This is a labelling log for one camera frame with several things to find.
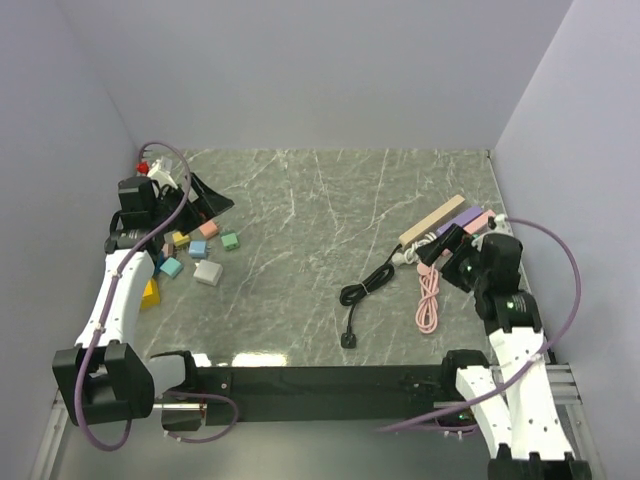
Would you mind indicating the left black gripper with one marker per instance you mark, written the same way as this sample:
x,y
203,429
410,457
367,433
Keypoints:
x,y
208,204

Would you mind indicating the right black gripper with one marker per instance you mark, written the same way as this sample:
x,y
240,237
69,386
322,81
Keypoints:
x,y
457,241

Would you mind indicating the salmon plug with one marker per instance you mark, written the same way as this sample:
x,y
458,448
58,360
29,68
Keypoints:
x,y
208,229

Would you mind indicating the small yellow plug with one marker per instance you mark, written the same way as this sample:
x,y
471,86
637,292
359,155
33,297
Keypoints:
x,y
179,239

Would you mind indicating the green plug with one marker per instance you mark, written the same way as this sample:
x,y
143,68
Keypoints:
x,y
230,240

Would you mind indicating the purple power strip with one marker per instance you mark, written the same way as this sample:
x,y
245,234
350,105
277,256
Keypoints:
x,y
462,219

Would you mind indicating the pink power strip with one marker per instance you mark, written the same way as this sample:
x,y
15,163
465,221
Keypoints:
x,y
479,224

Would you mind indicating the pink brown plug adapter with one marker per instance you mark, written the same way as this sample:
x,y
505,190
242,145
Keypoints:
x,y
168,250

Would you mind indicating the beige power strip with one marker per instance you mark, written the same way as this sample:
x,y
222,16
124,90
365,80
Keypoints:
x,y
433,220

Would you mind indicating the blue cube adapter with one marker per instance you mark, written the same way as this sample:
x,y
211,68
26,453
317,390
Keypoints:
x,y
160,260

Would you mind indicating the white plug adapter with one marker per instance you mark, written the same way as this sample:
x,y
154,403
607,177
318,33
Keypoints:
x,y
208,272

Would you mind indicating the teal plug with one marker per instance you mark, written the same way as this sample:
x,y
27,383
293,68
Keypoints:
x,y
171,267

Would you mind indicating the large yellow cube plug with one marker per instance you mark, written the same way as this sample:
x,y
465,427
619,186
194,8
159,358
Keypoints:
x,y
151,295

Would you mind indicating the light blue plug adapter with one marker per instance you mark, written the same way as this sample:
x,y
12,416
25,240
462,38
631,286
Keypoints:
x,y
198,249

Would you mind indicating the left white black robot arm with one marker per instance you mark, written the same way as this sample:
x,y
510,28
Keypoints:
x,y
101,378

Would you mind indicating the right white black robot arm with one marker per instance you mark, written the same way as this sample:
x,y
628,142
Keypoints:
x,y
518,418

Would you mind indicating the black base bar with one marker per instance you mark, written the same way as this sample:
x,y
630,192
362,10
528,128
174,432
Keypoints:
x,y
329,393

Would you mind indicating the aluminium rail frame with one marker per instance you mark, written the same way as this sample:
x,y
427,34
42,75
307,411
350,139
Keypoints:
x,y
180,420

